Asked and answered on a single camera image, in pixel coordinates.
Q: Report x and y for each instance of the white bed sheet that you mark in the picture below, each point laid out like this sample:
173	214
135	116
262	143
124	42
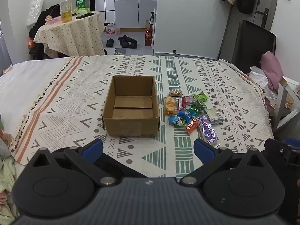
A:
28	82

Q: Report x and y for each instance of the pack of pink bottles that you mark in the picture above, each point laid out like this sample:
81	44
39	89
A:
112	29

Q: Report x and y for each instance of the cooking oil bottle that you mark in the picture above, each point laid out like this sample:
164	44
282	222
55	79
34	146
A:
65	11

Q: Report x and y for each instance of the black jacket with cartoon print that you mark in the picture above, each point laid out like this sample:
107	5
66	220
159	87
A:
42	21

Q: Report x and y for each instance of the orange snack packet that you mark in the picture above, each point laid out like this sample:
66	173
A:
192	125

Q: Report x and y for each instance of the black-framed glass partition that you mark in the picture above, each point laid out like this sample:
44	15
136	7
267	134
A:
104	0

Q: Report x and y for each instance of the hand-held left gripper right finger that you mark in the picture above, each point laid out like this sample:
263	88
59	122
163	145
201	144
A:
203	150

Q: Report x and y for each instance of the cardboard box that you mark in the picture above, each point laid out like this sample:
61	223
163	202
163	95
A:
131	126

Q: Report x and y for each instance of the clear plastic bag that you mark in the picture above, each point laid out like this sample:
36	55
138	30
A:
35	7

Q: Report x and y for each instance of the orange and white cake packet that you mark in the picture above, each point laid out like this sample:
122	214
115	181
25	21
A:
170	104

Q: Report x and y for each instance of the white snack packet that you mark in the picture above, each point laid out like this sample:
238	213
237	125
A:
214	114

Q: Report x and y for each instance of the white kitchen cabinet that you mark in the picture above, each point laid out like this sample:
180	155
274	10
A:
133	13

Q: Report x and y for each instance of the green soda bottle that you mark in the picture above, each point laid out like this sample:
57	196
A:
81	1

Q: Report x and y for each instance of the red snack packet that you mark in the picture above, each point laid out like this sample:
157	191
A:
180	103

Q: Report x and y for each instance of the black slipper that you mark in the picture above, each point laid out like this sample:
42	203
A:
133	44
124	37
124	44
109	43

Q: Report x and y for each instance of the light green snack packet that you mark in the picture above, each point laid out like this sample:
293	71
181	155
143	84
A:
201	96

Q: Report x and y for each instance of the floral quilt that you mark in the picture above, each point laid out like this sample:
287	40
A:
7	175

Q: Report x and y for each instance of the grey doormat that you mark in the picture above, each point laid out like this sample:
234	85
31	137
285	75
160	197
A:
119	51

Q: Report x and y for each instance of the pink snack packet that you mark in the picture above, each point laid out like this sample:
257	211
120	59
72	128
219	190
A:
188	99

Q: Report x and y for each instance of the flat black object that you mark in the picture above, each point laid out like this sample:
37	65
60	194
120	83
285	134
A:
90	14

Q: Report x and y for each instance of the small brown candy packet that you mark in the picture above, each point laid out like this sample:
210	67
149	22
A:
175	93

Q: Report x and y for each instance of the black flat monitor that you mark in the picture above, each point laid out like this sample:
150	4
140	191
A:
254	42

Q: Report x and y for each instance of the green and white pack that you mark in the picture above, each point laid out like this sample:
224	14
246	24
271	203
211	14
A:
82	11

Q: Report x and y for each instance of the purple snack packet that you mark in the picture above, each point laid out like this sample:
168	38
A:
207	130

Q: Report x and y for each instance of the blue snack packet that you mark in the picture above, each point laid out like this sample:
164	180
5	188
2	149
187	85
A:
185	117
174	119

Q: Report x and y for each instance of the spray bottle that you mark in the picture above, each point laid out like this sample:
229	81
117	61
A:
152	17

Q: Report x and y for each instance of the dark green snack packet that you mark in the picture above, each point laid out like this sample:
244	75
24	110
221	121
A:
192	111
198	105

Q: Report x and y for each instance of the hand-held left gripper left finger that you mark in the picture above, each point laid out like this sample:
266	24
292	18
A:
94	148

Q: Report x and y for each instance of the pink cloth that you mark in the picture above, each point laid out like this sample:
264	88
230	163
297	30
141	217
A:
271	68

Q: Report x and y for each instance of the brown drink bottle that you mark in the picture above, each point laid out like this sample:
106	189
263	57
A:
148	37

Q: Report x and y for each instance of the table with dotted tablecloth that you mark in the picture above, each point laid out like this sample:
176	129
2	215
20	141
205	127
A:
70	35

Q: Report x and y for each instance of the pink case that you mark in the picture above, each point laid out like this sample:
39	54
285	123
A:
55	20

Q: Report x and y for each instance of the white plastic bag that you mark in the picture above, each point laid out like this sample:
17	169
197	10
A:
257	78

